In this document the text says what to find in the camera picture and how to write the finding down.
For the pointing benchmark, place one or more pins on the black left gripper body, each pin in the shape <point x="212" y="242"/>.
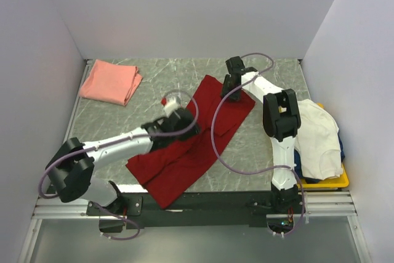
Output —
<point x="186" y="135"/>

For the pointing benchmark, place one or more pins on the red t shirt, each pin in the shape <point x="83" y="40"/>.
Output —
<point x="167" y="173"/>

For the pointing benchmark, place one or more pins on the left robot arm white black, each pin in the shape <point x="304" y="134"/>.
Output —
<point x="71" y="170"/>

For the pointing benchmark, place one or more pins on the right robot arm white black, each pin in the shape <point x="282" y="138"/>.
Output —
<point x="281" y="122"/>

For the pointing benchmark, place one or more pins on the folded pink t shirt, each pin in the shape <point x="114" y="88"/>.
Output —
<point x="111" y="83"/>

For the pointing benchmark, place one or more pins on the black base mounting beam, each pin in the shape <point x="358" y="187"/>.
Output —
<point x="210" y="209"/>

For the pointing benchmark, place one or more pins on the white t shirt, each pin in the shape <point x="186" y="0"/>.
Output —
<point x="320" y="139"/>

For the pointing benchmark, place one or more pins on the blue t shirt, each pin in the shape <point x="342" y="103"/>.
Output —
<point x="342" y="154"/>

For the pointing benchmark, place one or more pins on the yellow plastic bin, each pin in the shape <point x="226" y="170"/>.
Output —
<point x="326" y="183"/>

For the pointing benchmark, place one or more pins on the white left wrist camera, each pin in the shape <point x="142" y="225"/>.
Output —
<point x="170" y="104"/>

